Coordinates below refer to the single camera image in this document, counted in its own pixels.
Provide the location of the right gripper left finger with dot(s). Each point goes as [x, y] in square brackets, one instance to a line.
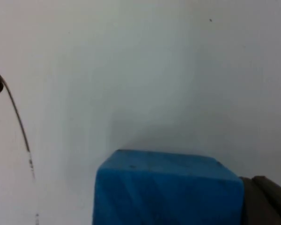
[260, 206]

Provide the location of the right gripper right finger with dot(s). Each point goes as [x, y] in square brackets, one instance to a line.
[275, 194]

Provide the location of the blue cube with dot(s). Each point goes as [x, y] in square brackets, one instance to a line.
[168, 192]

